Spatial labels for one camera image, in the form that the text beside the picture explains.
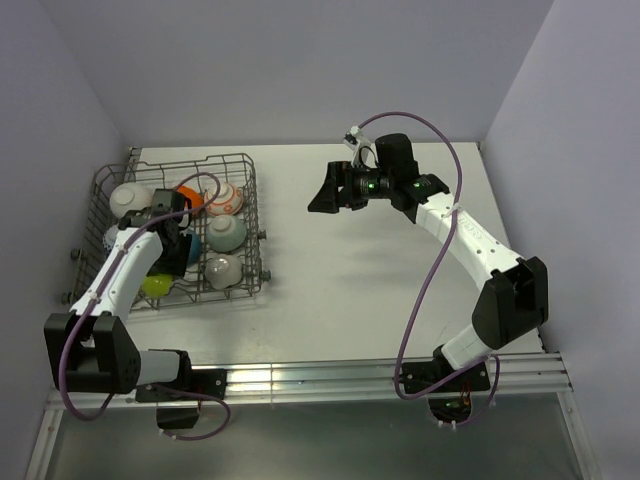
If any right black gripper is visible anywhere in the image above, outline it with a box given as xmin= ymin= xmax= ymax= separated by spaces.
xmin=308 ymin=160 xmax=395 ymax=213

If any blue glazed bowl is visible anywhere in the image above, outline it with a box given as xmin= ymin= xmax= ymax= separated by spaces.
xmin=185 ymin=231 xmax=202 ymax=266

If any white square bowl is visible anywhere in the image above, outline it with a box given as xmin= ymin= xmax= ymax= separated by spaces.
xmin=140 ymin=274 xmax=173 ymax=298

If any small flower shaped dish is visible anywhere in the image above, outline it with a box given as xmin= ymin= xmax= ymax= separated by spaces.
xmin=204 ymin=254 xmax=243 ymax=290

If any pale teal bowl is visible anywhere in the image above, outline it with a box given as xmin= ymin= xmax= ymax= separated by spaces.
xmin=205 ymin=215 xmax=248 ymax=253

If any white bowl orange outside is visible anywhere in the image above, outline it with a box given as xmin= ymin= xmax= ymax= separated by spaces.
xmin=176 ymin=185 xmax=204 ymax=216

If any orange floral pattern bowl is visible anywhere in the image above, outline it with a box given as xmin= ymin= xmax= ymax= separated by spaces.
xmin=203 ymin=182 xmax=244 ymax=216

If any plain white round bowl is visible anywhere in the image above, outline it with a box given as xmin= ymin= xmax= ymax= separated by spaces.
xmin=109 ymin=182 xmax=152 ymax=219

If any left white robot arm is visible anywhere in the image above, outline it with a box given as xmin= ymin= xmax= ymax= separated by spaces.
xmin=44 ymin=189 xmax=195 ymax=399

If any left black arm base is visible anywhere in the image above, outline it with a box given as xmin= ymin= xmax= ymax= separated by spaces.
xmin=135 ymin=368 xmax=231 ymax=438

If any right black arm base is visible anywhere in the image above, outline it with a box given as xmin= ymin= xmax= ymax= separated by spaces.
xmin=399 ymin=346 xmax=491 ymax=395

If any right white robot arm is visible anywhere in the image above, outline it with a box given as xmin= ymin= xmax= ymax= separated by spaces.
xmin=308 ymin=126 xmax=549 ymax=390

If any grey wire dish rack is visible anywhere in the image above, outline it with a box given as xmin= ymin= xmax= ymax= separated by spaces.
xmin=61 ymin=153 xmax=271 ymax=310

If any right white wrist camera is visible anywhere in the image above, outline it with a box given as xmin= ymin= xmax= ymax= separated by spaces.
xmin=343 ymin=125 xmax=376 ymax=170

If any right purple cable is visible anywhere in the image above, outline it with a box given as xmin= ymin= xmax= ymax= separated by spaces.
xmin=357 ymin=110 xmax=501 ymax=430

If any aluminium mounting rail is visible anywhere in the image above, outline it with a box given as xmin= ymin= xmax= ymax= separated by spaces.
xmin=44 ymin=352 xmax=574 ymax=411

